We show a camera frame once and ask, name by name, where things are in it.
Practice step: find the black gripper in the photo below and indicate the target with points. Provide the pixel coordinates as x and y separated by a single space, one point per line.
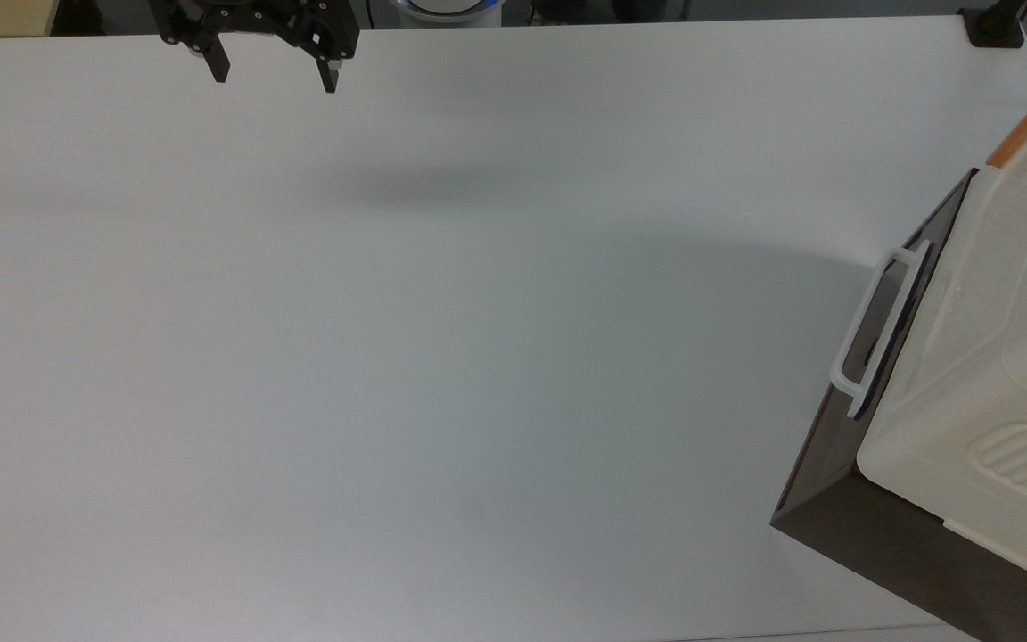
255 13

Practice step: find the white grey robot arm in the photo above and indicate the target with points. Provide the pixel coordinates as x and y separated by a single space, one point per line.
442 8

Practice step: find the dark brown wooden box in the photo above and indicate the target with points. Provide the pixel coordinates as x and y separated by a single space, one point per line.
879 544

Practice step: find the black table clamp mount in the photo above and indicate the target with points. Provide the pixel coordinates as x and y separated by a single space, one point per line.
995 34

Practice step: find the cream plastic cabinet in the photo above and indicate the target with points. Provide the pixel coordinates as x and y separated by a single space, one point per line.
968 357

